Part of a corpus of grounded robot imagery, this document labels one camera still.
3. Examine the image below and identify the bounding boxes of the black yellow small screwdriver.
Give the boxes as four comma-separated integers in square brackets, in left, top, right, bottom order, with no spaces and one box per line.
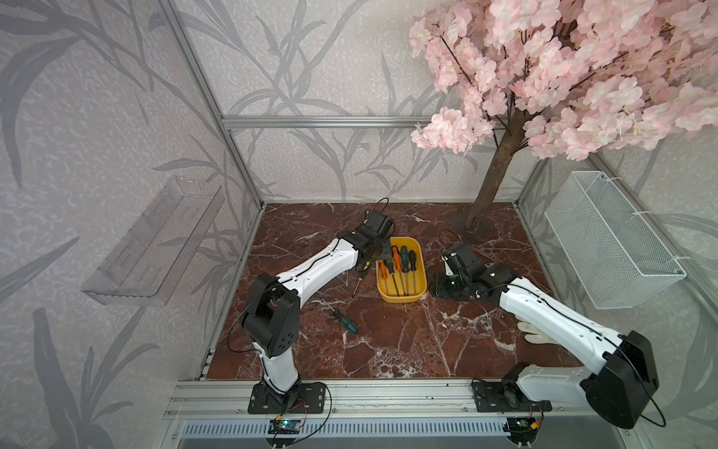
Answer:
[352,261,371,297]

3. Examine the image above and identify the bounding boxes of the large orange black screwdriver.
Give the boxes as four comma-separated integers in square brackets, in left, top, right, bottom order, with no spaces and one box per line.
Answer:
[392,245,406,297]

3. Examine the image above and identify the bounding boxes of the black yellow dotted screwdriver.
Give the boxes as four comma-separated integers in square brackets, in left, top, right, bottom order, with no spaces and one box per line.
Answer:
[383,259,400,297]

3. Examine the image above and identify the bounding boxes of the green black screwdriver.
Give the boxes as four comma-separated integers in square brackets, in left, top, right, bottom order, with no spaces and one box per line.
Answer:
[325,302,359,335]
[399,246,411,297]

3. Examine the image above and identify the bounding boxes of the black screwdriver yellow cap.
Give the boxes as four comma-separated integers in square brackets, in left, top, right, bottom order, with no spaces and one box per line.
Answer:
[409,250,418,295]

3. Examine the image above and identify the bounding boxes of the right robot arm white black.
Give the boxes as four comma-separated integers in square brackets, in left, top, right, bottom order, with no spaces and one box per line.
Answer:
[430,243,659,430]

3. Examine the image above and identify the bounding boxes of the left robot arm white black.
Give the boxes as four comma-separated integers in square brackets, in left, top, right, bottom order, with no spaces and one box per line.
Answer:
[240,210,395,398]

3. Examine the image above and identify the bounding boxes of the yellow plastic storage box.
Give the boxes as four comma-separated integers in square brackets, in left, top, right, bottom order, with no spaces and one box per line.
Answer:
[374,237,428,303]

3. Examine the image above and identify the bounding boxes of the white work glove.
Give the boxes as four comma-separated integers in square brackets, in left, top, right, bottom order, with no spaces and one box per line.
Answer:
[517,321,558,345]

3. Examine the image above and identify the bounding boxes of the left green circuit board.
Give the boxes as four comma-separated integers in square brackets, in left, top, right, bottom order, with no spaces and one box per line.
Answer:
[267,418,303,435]

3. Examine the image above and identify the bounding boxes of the pink artificial blossom tree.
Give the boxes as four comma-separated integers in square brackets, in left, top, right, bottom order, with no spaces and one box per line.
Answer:
[409,0,717,237]

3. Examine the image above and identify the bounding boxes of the aluminium back frame bar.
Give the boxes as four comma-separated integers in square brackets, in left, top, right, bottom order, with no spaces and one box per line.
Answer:
[222,115,431,130]

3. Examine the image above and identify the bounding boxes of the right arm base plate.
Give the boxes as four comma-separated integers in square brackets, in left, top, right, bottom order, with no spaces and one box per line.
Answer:
[470,379,553,413]

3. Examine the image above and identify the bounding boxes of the white wire mesh basket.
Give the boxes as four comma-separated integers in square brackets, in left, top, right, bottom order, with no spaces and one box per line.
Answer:
[545,170,686,310]

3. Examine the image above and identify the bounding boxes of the right circuit board wires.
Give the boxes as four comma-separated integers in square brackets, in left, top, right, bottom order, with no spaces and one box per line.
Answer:
[504,416,546,445]

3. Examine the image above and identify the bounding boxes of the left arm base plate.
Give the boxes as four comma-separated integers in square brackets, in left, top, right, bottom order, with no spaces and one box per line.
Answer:
[248,382,327,415]

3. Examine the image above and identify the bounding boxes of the clear acrylic wall shelf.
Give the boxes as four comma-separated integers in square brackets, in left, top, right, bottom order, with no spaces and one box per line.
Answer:
[82,177,226,307]

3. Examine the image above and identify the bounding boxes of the aluminium front rail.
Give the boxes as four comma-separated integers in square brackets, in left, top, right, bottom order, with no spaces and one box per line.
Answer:
[162,377,635,421]

